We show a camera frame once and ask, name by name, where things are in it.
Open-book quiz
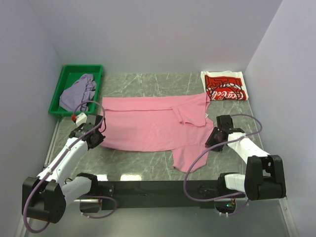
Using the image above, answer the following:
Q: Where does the lavender t-shirt in bin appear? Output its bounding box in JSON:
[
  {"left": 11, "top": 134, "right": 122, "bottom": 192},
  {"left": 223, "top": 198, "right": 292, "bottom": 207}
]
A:
[{"left": 59, "top": 74, "right": 97, "bottom": 112}]

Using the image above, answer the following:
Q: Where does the pink t-shirt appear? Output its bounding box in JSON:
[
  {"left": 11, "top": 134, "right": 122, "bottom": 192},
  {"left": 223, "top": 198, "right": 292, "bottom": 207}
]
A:
[{"left": 101, "top": 93, "right": 214, "bottom": 172}]

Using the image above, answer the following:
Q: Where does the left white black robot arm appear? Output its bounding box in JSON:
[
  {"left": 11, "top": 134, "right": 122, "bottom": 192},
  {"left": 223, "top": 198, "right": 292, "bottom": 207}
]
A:
[{"left": 22, "top": 115, "right": 105, "bottom": 223}]

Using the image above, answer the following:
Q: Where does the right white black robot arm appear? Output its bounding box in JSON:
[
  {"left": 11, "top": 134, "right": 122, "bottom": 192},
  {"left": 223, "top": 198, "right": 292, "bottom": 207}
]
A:
[{"left": 205, "top": 115, "right": 286, "bottom": 200}]

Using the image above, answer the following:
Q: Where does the folded red white Coca-Cola t-shirt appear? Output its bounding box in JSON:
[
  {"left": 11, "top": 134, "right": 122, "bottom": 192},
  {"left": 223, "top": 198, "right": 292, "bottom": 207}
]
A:
[{"left": 200, "top": 71, "right": 249, "bottom": 101}]

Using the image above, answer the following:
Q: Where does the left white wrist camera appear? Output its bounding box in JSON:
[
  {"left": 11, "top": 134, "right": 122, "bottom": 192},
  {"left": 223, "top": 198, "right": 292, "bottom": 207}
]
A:
[{"left": 71, "top": 113, "right": 87, "bottom": 126}]

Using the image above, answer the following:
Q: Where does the green plastic bin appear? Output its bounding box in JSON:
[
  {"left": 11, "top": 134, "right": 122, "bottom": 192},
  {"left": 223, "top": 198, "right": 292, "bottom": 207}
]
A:
[{"left": 48, "top": 64, "right": 104, "bottom": 117}]

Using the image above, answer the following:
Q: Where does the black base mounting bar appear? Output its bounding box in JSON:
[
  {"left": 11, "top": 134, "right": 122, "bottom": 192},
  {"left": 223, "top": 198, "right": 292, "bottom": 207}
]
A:
[{"left": 79, "top": 180, "right": 245, "bottom": 213}]

